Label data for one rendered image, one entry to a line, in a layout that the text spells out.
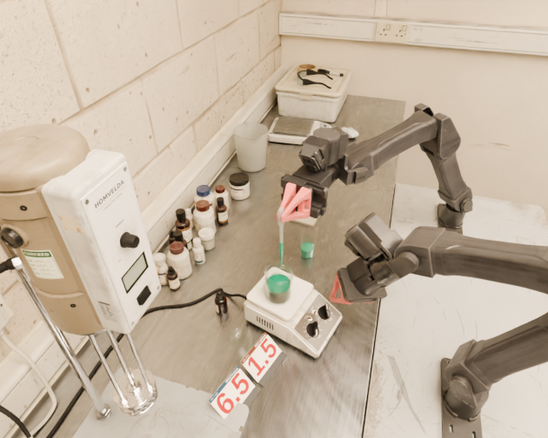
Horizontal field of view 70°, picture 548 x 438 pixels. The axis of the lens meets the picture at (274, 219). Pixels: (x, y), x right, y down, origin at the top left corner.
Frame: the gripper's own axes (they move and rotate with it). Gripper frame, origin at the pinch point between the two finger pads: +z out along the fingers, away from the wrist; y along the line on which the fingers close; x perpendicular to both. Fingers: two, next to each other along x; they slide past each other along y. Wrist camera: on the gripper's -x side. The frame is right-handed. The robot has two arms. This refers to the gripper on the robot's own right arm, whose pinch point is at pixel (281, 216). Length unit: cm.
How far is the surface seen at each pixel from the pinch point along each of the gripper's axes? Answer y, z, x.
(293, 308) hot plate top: 4.1, 1.6, 23.4
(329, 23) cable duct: -59, -135, -1
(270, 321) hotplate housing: 0.4, 5.6, 26.3
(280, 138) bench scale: -49, -76, 31
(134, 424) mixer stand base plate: -10.1, 37.0, 30.6
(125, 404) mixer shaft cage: -4.9, 38.2, 14.3
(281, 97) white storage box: -63, -99, 24
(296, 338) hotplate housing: 7.3, 5.5, 27.6
